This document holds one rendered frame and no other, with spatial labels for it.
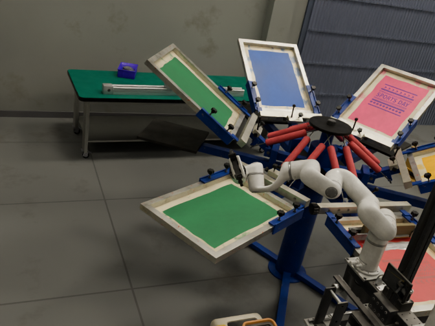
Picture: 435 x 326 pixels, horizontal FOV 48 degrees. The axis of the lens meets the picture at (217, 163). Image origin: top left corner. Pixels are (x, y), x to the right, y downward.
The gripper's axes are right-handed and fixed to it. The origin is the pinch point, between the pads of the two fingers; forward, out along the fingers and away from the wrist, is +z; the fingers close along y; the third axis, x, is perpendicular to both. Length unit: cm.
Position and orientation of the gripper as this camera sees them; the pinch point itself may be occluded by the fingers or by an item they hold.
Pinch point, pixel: (235, 164)
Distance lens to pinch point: 202.1
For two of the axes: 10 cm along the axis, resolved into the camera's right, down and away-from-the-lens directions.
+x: -9.5, 3.0, 0.5
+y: 2.8, 9.3, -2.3
